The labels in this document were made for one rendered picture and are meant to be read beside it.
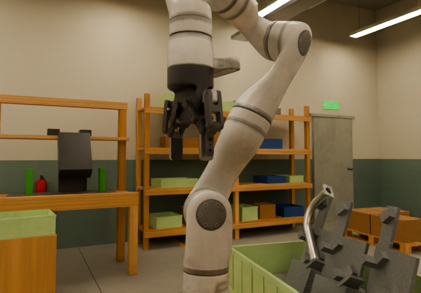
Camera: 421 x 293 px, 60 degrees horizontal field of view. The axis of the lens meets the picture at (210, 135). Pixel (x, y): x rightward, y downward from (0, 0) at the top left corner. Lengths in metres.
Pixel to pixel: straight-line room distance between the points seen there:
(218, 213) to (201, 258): 0.09
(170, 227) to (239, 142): 4.78
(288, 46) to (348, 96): 7.57
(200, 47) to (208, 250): 0.38
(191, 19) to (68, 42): 5.33
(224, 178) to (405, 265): 0.56
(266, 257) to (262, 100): 0.86
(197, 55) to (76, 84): 5.22
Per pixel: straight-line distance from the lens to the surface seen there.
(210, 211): 0.71
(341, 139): 8.02
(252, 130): 0.75
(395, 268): 1.15
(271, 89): 0.78
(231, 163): 0.77
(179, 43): 0.58
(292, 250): 1.55
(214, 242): 0.73
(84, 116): 5.70
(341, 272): 1.24
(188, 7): 0.60
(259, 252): 1.49
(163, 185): 5.36
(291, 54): 0.81
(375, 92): 9.00
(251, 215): 6.10
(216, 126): 0.52
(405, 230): 5.68
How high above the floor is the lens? 1.30
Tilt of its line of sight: 3 degrees up
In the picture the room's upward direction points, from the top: straight up
